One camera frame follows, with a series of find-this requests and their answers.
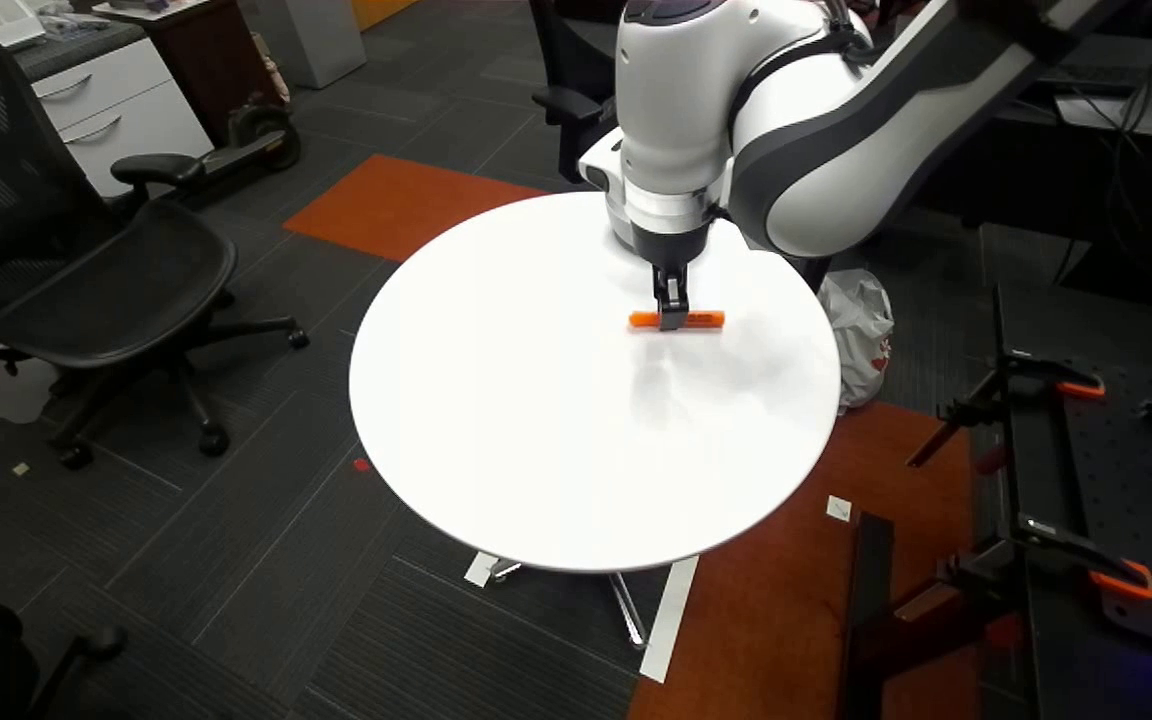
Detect black mounting plate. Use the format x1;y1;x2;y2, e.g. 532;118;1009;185
1071;379;1152;673

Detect white drawer cabinet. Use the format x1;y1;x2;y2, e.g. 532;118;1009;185
10;33;221;206

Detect dark brown wooden desk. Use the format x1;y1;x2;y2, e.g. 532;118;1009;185
144;0;297;152

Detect black mesh office chair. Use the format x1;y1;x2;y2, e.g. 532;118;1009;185
0;17;314;475

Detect orange marker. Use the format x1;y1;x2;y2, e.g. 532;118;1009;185
622;303;729;337

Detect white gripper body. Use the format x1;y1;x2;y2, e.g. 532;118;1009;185
618;196;719;282

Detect black metal stand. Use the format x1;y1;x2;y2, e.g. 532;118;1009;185
841;283;1102;720

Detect grey bin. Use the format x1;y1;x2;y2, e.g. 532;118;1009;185
241;0;371;91

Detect black clamp orange handle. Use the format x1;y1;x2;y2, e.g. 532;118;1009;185
940;517;1152;633
906;350;1112;474

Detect translucent white plastic bag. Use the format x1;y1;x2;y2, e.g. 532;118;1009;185
817;266;899;418

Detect white table base legs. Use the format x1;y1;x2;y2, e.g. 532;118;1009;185
458;547;704;690

